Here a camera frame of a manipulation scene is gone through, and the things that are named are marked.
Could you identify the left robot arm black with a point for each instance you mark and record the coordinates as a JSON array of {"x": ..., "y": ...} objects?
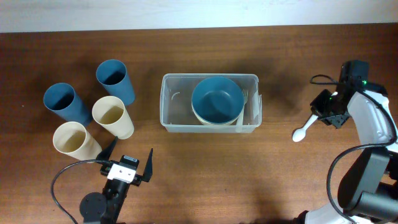
[{"x": 105, "y": 207}]

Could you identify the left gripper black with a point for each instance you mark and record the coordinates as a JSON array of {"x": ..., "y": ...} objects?
[{"x": 147, "y": 172}]

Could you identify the white plastic spoon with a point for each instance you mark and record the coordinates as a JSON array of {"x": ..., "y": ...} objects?
[{"x": 300, "y": 133}]

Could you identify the clear plastic container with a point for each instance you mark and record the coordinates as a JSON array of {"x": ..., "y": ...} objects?
[{"x": 176, "y": 112}]

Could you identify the blue cup far left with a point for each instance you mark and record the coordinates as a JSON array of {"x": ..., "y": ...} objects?
[{"x": 62, "y": 99}]

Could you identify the blue bowl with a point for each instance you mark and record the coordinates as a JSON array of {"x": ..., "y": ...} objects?
[{"x": 217, "y": 100}]

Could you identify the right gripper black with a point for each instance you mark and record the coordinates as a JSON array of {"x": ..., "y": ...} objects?
[{"x": 315, "y": 108}]

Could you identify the blue cup near container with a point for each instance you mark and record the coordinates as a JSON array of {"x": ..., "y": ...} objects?
[{"x": 113, "y": 76}]

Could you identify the white plastic fork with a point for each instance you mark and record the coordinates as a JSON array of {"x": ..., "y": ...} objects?
[{"x": 239, "y": 123}]

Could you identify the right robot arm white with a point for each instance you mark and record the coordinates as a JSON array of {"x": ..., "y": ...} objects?
[{"x": 362, "y": 196}]

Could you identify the cream cup near container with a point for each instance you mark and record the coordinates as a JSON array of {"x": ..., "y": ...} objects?
[{"x": 111, "y": 113}]

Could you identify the cream cup front left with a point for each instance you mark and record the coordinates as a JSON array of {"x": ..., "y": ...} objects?
[{"x": 72, "y": 138}]

